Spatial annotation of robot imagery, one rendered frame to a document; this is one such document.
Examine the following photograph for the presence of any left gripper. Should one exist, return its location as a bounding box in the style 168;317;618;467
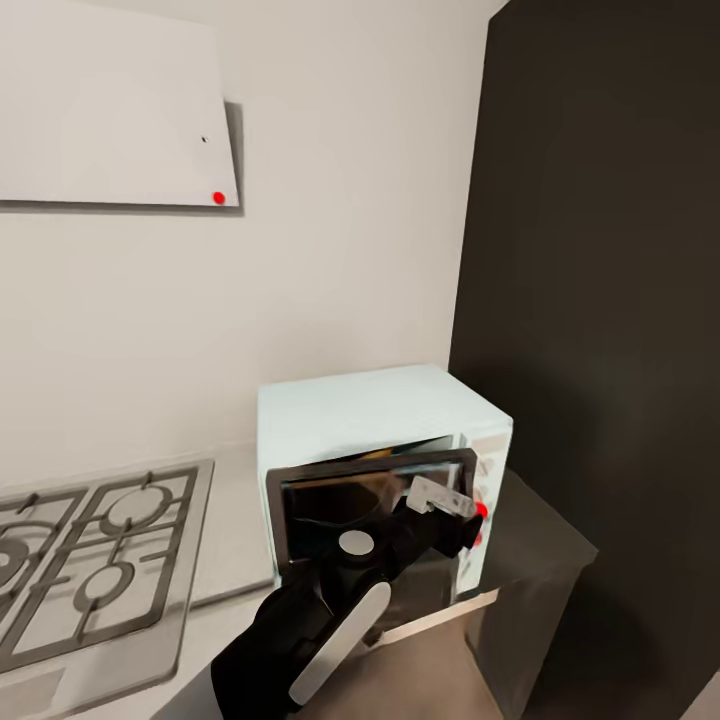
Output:
388;489;485;563

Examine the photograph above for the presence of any microwave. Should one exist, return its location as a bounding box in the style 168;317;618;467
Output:
256;363;513;580

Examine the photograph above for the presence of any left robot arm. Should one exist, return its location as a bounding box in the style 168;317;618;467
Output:
149;475;485;720

